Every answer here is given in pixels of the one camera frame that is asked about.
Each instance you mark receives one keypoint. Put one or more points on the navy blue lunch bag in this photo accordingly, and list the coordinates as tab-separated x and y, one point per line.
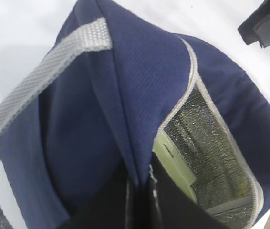
89	114

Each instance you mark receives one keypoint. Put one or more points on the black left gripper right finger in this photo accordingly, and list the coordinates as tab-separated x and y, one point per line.
176	209

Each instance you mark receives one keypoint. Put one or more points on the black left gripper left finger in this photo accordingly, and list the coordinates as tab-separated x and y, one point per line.
112	208

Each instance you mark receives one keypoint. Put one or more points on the green lid glass container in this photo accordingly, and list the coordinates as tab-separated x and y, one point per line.
204	175

